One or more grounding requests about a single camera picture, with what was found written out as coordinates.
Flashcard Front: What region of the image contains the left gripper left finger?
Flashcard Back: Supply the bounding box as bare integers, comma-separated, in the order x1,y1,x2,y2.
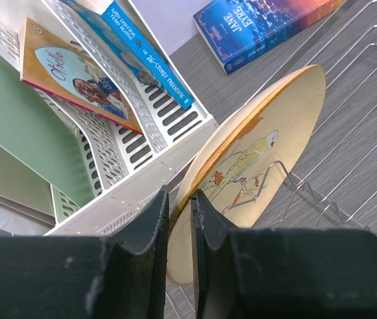
0,187,169,318

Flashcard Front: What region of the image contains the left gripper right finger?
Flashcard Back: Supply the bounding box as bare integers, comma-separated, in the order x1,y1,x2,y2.
190,191,377,318

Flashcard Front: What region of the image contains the beige bird pattern plate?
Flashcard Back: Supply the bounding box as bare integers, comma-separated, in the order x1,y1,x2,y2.
166,64,326,286

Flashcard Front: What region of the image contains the white mesh file organizer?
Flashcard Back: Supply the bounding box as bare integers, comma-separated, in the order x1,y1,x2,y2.
0,1,217,235

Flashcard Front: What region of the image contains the orange illustrated book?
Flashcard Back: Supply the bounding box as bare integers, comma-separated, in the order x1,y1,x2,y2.
19,18,142,134

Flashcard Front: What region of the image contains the dark blue paperback book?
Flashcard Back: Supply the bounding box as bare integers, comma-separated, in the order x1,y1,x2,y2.
193,0,342,75

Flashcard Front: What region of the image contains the blue white book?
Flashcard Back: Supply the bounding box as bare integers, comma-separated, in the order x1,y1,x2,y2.
63,1,194,110

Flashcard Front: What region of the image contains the metal wire dish rack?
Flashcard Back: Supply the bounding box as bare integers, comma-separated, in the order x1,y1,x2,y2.
164,0,377,319

